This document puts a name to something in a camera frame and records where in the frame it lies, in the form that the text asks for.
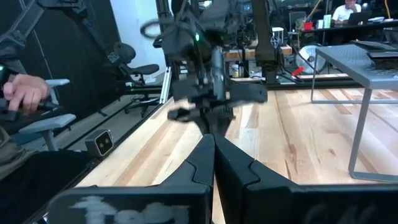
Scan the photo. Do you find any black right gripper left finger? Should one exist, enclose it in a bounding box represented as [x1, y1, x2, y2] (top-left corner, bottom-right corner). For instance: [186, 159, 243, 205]
[46, 134, 216, 224]

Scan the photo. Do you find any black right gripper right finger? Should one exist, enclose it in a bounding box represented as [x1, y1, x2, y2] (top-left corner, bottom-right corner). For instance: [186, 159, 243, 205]
[214, 135, 398, 224]

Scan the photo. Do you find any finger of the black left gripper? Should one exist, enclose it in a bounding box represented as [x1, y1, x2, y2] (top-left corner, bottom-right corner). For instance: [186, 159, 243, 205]
[217, 114, 236, 137]
[200, 117, 218, 137]

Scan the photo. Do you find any wooden workbench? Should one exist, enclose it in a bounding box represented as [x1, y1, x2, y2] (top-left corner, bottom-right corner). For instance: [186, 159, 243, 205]
[223, 43, 293, 62]

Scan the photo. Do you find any silver aluminium extrusion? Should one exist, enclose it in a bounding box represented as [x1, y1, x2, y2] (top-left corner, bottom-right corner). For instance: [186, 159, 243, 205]
[159, 67, 172, 105]

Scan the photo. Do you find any white round floor fan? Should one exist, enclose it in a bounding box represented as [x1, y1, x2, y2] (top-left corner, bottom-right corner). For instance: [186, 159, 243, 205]
[295, 44, 327, 75]

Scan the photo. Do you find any black office chair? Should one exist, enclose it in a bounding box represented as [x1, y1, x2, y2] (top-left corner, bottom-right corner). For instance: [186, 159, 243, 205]
[112, 42, 160, 118]

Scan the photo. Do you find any grey perforated metal shelf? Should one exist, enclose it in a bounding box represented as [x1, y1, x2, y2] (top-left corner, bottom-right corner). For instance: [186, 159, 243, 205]
[310, 43, 398, 184]

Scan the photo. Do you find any person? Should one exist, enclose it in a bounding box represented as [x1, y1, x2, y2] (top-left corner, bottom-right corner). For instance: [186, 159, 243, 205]
[331, 0, 363, 26]
[0, 73, 52, 183]

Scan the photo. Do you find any black laptop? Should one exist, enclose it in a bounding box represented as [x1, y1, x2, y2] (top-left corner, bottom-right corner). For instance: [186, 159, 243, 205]
[347, 11, 373, 26]

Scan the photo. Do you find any grey armrest office chair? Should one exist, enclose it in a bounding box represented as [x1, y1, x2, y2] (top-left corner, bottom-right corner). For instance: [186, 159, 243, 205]
[18, 78, 77, 152]

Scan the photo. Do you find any black partition panel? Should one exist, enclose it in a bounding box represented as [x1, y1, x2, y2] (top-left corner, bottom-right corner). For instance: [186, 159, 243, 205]
[0, 0, 123, 131]

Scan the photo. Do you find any black table-level camera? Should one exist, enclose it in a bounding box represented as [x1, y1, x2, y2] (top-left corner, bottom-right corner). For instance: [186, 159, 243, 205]
[84, 129, 114, 158]

